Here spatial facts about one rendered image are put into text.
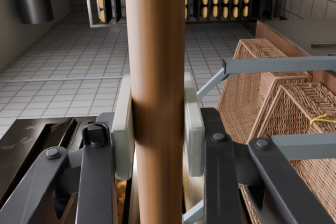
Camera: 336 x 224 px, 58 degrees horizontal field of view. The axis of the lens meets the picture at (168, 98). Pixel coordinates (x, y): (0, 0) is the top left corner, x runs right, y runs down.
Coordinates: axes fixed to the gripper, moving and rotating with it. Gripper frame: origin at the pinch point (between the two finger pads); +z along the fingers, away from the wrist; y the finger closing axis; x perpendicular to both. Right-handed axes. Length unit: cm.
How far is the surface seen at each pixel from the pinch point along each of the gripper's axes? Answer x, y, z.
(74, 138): -88, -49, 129
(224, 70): -31, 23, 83
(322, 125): -38, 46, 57
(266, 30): -35, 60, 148
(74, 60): -88, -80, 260
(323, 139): -28, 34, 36
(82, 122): -88, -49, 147
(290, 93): -38, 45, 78
